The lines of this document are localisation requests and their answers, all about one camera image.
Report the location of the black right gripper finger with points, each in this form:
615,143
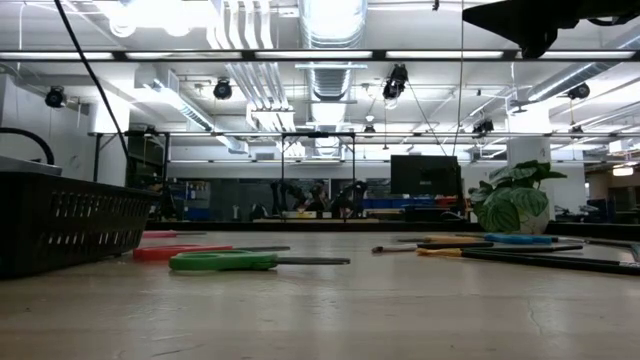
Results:
539,46
515,17

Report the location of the black paintbrush silver end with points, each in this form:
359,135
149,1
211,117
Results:
575,262

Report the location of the green scissors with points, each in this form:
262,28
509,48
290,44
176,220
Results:
220,261

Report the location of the background black robot arm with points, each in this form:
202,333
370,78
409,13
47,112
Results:
350,197
285,200

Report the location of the black ceiling spot lamp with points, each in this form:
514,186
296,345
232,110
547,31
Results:
396,80
579,91
483,127
55,97
223,90

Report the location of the white column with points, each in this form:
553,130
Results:
527,150

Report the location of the black light bar crossbeam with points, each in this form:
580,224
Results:
378,55

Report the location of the potted green striped plant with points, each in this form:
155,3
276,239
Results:
515,200

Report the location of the black monitor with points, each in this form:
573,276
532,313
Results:
425,175

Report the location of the blue scissors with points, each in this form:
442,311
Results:
520,238

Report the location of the blue storage bins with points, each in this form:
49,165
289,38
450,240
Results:
400,203

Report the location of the orange scissors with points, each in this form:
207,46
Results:
452,239

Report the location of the silver ferrule black paintbrush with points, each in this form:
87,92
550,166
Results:
450,245

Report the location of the person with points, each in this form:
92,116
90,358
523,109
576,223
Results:
317,200

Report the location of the dark shelf unit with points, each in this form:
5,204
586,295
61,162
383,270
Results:
145,170

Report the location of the red scissors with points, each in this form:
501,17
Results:
175,252

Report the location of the pink scissors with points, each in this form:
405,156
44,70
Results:
160,234

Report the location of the black mesh basket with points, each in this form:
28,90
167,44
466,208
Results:
65,225

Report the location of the silver ventilation duct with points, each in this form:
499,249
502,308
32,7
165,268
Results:
330,30

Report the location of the black background rig frame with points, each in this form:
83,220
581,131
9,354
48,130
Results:
318,134

